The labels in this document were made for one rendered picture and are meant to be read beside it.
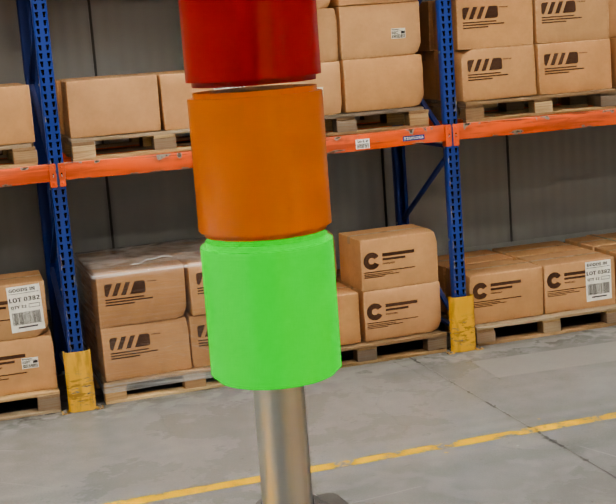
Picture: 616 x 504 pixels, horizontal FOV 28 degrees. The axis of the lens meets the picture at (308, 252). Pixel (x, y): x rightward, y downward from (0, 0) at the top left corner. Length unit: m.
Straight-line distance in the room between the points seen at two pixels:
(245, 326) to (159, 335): 7.87
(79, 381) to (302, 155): 7.79
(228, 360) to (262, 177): 0.07
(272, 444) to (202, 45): 0.15
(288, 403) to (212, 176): 0.09
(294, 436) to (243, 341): 0.05
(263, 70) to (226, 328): 0.09
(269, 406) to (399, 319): 8.37
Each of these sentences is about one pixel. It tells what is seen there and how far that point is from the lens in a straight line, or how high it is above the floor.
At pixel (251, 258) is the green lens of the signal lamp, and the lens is 0.45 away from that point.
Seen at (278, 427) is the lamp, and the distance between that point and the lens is 0.48.
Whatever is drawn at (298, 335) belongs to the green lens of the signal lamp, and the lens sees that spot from 0.45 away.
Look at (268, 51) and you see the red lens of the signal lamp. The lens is 0.44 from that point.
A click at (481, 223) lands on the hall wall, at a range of 10.44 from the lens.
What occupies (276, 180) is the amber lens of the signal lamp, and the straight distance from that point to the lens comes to 0.44.
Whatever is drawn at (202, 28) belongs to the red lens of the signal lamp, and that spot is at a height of 2.29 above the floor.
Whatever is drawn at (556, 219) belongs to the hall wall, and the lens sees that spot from 10.76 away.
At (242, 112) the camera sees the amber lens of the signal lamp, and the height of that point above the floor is 2.26.
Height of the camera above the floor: 2.29
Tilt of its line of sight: 10 degrees down
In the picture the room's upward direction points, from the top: 4 degrees counter-clockwise
